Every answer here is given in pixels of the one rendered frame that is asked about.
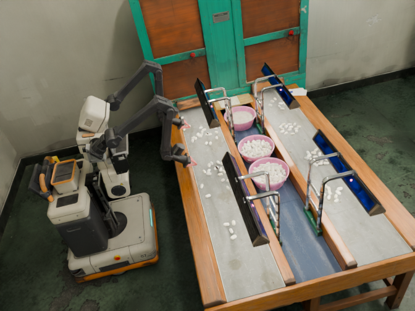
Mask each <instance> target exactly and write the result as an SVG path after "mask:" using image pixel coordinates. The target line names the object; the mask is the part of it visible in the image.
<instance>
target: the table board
mask: <svg viewBox="0 0 415 311"><path fill-rule="evenodd" d="M413 270H415V252H411V253H409V254H404V255H400V256H397V257H393V258H390V259H386V260H382V261H379V262H375V263H370V264H368V265H363V266H361V267H357V268H352V269H350V270H345V271H343V272H338V273H334V274H331V275H327V276H323V277H320V278H316V279H313V280H309V281H305V282H302V283H298V284H294V285H291V286H287V287H284V288H280V289H276V290H273V291H269V292H264V293H262V294H258V295H255V296H251V297H246V298H244V299H239V300H237V301H232V302H228V303H225V304H221V305H217V306H214V307H210V308H207V309H204V311H269V310H272V309H276V308H279V307H284V306H286V305H291V304H293V303H294V302H302V301H306V300H309V299H313V298H315V297H319V296H323V295H326V294H331V293H333V292H338V291H342V290H344V289H349V288H353V287H355V286H359V285H362V284H363V283H369V282H373V281H378V280H382V279H384V278H389V277H391V276H395V275H400V274H402V273H406V272H410V271H413Z"/></svg>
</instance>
